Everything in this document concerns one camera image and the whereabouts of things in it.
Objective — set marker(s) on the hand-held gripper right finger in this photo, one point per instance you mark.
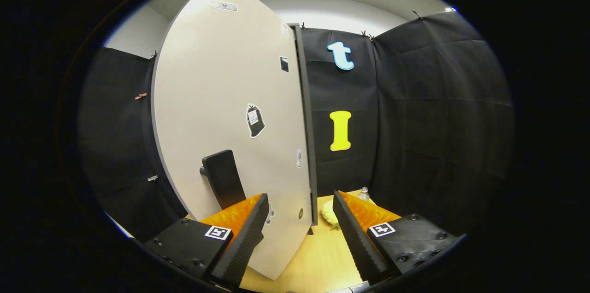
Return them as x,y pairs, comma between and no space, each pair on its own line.
357,242

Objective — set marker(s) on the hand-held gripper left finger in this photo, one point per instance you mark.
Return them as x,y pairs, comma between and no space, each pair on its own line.
244,247

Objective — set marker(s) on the yellow pineapple plush toy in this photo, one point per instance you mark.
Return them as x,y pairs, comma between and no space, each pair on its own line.
328,214

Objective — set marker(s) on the green drink bottle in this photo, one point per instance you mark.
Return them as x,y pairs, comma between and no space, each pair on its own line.
364,195

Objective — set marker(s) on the black backdrop cloth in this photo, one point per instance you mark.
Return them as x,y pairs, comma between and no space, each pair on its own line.
438,122

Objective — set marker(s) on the brown clothes peg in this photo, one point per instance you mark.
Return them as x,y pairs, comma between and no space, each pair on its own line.
141,96

